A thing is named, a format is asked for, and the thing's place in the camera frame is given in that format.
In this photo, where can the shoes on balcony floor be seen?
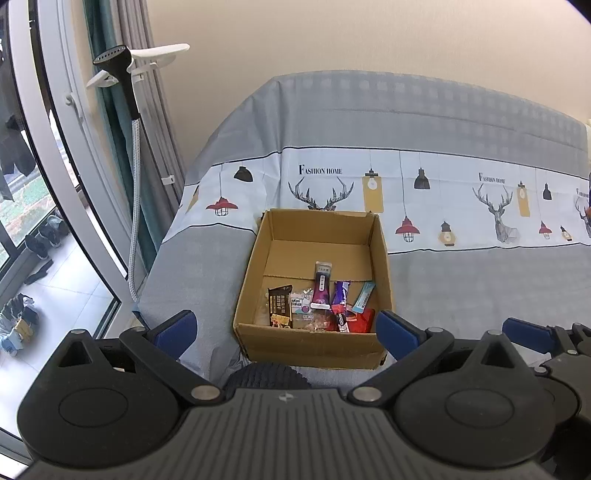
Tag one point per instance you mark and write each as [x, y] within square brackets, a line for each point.
[19, 317]

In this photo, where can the purple Alpenliebe candy stick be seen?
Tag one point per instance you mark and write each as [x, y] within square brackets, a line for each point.
[339, 305]

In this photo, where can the black ribbed wheel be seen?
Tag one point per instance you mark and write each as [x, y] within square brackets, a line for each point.
[266, 376]

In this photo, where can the light blue candy stick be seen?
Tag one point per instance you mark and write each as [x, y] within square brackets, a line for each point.
[362, 300]

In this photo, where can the black garment steamer head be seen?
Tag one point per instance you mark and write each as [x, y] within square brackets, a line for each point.
[116, 62]

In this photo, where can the white plastic hanger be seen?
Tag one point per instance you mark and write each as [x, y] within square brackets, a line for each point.
[143, 60]

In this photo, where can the black gold snack bar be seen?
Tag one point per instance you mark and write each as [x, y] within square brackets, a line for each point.
[278, 300]

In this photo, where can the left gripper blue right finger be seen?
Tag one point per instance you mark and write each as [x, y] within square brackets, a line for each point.
[397, 335]

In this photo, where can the red snack packet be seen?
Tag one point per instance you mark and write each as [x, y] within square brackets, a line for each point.
[360, 322]

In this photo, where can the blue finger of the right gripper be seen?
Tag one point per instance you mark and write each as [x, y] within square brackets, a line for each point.
[532, 336]

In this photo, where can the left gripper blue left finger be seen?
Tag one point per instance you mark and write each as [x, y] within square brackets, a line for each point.
[176, 335]

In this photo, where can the purple white snack bar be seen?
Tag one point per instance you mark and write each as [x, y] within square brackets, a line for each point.
[321, 300]

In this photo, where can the clear pink candy bag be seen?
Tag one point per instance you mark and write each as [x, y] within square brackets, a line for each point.
[300, 302]

